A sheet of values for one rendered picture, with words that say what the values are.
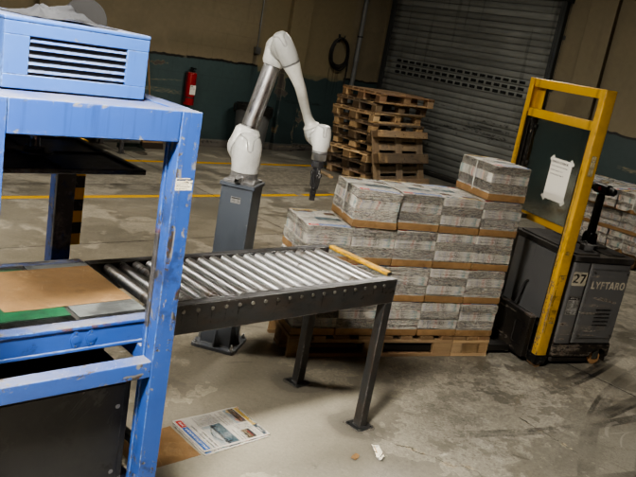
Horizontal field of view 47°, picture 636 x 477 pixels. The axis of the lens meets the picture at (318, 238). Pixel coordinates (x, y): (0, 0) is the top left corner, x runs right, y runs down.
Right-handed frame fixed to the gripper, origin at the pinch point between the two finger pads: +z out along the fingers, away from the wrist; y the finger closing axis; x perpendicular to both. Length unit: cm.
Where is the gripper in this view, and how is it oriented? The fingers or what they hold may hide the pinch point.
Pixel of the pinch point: (312, 194)
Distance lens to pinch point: 433.4
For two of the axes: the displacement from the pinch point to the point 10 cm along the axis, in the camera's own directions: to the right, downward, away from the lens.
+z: -1.7, 9.5, 2.6
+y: -3.6, -3.0, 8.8
